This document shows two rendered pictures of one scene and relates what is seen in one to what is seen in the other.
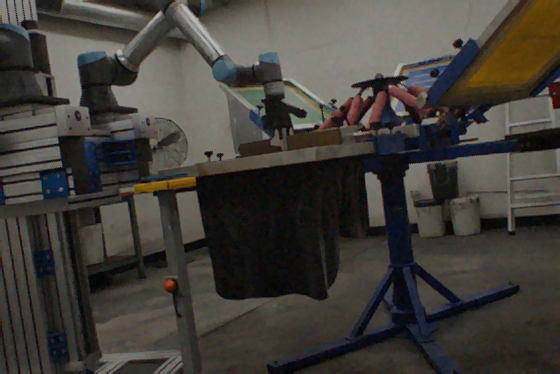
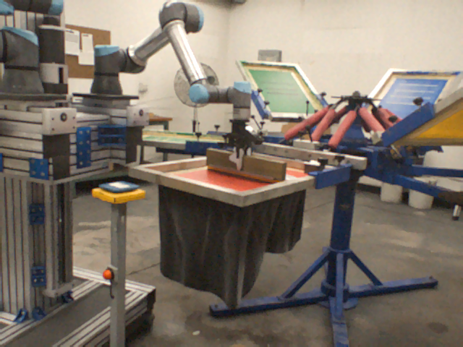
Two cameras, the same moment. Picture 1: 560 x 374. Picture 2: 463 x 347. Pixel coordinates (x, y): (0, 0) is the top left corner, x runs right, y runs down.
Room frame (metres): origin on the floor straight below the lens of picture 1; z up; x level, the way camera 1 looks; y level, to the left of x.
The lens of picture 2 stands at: (0.33, -0.28, 1.33)
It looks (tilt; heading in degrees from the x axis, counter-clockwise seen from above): 11 degrees down; 9
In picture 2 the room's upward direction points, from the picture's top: 3 degrees clockwise
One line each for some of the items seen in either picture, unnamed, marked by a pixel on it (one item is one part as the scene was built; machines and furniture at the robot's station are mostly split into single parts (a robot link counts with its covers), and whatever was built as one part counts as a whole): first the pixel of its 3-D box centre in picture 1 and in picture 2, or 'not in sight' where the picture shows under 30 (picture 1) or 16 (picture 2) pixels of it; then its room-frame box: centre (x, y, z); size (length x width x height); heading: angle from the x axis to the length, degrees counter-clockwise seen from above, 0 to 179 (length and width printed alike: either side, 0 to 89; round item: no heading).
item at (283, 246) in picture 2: (345, 219); (273, 238); (2.01, -0.19, 0.74); 0.46 x 0.04 x 0.42; 150
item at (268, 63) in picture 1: (269, 68); (241, 95); (2.14, 0.00, 1.30); 0.09 x 0.08 x 0.11; 64
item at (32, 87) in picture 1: (15, 85); (21, 79); (1.85, 0.79, 1.31); 0.15 x 0.15 x 0.10
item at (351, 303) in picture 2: (394, 202); (344, 199); (3.08, -0.56, 0.67); 0.39 x 0.39 x 1.35
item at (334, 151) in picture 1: (291, 158); (245, 172); (2.16, -0.04, 0.97); 0.79 x 0.58 x 0.04; 150
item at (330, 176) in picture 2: (385, 144); (329, 176); (2.23, -0.40, 0.97); 0.30 x 0.05 x 0.07; 150
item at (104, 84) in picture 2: (97, 97); (106, 83); (2.33, 0.68, 1.31); 0.15 x 0.15 x 0.10
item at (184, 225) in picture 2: (258, 235); (195, 240); (1.91, 0.11, 0.74); 0.45 x 0.03 x 0.43; 60
